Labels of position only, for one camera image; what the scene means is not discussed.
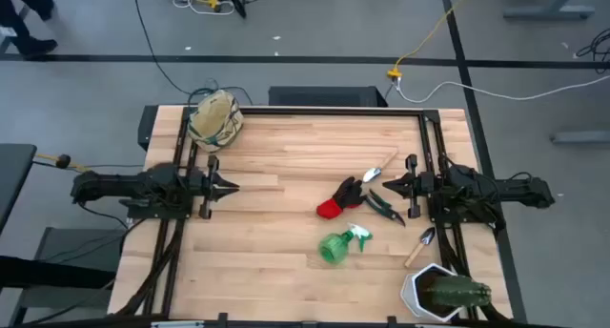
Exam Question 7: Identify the narrow dark trowel wooden handle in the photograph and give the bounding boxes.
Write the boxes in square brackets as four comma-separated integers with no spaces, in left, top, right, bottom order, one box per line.
[403,226,437,269]

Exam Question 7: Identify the white hexagonal plant pot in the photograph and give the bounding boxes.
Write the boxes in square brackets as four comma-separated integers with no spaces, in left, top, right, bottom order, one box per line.
[399,262,471,323]

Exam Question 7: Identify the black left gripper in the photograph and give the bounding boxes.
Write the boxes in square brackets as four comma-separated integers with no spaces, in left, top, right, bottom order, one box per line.
[197,154,241,220]

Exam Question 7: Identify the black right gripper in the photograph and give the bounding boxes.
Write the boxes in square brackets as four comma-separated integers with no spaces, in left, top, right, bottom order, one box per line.
[381,154,435,219]

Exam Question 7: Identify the grey desk foot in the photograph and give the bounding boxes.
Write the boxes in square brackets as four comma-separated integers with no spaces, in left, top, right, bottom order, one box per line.
[551,130,610,145]

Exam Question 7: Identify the wide silver trowel wooden handle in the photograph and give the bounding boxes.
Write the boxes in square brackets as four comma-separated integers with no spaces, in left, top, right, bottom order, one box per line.
[361,150,399,184]

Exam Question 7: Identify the thin black floor cable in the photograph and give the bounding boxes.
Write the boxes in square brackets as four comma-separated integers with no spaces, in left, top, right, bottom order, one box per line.
[132,0,192,96]

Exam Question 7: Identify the green pruning shears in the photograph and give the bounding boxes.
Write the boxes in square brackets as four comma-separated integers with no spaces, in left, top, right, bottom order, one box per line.
[364,188,407,228]

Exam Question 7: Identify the black perforated computer tower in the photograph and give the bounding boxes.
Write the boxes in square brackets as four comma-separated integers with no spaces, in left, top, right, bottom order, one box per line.
[268,85,389,108]

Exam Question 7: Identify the person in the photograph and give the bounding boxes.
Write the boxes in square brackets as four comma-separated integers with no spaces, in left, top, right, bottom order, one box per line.
[0,0,59,57]

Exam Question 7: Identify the black flat beam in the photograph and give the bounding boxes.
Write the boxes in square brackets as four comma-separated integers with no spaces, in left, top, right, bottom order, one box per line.
[0,255,118,291]

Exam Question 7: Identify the black tangled cable bundle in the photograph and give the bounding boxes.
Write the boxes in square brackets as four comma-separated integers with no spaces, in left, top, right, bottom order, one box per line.
[575,28,610,74]

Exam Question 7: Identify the black stand leg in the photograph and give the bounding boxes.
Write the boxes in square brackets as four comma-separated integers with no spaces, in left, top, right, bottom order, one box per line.
[221,0,248,19]

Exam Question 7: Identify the red and black gardening glove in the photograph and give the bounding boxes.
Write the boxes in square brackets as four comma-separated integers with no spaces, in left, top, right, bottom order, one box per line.
[315,175,368,221]

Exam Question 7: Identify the white coiled cable yellow plug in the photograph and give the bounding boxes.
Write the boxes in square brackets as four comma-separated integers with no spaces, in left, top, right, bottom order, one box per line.
[171,0,237,17]

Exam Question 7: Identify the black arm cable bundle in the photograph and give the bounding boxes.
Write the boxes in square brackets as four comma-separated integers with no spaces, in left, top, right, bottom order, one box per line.
[113,220,185,318]
[436,222,514,322]

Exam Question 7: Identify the green cactus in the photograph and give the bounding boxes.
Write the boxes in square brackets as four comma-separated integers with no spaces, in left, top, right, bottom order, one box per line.
[421,275,493,310]

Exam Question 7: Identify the yellow extension cable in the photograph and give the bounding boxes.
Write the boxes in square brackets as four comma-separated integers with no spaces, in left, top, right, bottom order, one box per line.
[386,0,473,79]

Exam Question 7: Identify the green spray bottle white nozzle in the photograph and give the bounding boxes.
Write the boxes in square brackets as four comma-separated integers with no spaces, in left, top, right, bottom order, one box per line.
[317,222,374,266]

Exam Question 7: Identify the black side desk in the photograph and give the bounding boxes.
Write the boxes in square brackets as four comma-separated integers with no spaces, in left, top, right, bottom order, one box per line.
[0,143,38,234]

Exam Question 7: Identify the grey desk leg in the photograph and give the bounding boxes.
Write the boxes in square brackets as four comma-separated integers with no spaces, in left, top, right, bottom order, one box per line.
[502,0,596,20]

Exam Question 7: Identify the white floor cable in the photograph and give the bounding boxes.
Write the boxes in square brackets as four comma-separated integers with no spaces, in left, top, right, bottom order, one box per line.
[395,74,610,104]

